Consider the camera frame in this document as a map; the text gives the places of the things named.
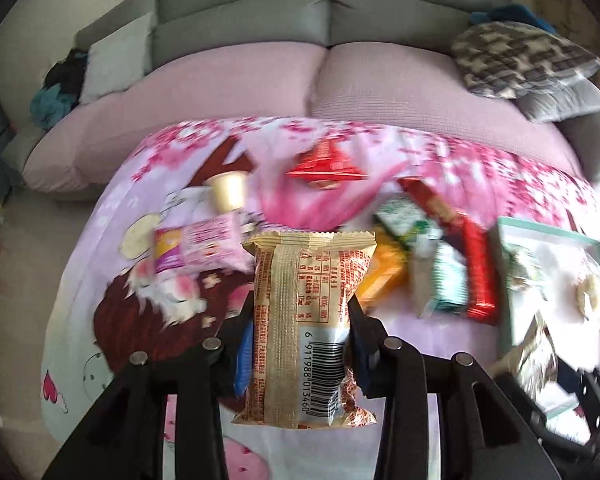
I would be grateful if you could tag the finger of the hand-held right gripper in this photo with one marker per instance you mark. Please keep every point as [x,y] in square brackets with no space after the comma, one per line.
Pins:
[597,400]

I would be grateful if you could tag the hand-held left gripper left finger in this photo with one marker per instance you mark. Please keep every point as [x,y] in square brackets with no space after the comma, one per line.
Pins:
[243,362]

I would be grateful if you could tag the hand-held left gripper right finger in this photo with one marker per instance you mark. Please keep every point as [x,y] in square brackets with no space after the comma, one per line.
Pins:
[361,362]

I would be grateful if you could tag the gold foil packet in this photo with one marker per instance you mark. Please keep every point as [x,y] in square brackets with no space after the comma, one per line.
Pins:
[537,355]

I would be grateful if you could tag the beige snack packet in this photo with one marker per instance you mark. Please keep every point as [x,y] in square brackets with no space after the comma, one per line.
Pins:
[300,310]

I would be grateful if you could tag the pink snack packet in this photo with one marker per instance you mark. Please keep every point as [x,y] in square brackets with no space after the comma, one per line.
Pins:
[200,240]

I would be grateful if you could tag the green biscuit packet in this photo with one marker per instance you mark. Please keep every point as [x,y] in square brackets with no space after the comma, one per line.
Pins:
[400,217]

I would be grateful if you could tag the light teal box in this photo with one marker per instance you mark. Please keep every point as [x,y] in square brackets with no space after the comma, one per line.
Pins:
[545,250]

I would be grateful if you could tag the cream jelly cup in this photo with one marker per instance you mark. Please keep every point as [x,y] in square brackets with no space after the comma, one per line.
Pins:
[226,191]

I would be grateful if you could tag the yellow snack packet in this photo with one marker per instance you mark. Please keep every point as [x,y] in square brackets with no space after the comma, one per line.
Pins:
[385,270]

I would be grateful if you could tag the round cream snack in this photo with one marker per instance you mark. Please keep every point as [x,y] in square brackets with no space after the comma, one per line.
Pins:
[591,296]

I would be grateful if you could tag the white teal snack packet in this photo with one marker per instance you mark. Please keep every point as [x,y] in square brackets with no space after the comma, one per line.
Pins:
[445,280]

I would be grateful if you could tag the printed blanket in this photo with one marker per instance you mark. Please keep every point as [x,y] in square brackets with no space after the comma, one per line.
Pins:
[130,310]

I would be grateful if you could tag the long red wafer packet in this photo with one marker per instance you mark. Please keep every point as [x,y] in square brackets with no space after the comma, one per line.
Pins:
[475,260]

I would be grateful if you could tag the red foil snack packet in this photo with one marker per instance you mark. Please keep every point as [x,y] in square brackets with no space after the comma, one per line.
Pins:
[325,167]

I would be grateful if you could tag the pink sofa cover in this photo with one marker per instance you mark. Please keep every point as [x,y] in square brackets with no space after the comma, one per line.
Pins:
[230,80]

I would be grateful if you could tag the grey cushion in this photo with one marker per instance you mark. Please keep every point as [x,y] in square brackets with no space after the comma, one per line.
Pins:
[565,102]

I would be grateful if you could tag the teal cloth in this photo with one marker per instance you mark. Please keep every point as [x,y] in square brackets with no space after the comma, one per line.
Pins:
[50,105]

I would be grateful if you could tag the pale cushion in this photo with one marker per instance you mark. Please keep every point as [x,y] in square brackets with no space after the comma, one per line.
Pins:
[117,60]

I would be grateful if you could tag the dark clothing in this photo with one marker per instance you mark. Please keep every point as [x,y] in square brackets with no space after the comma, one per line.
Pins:
[67,72]

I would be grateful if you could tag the black white patterned cushion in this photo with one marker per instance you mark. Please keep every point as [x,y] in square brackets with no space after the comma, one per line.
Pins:
[520,57]

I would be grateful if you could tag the grey sofa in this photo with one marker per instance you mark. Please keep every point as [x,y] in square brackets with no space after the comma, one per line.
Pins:
[260,5]

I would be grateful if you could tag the blue cloth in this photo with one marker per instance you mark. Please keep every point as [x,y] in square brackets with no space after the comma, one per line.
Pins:
[510,12]

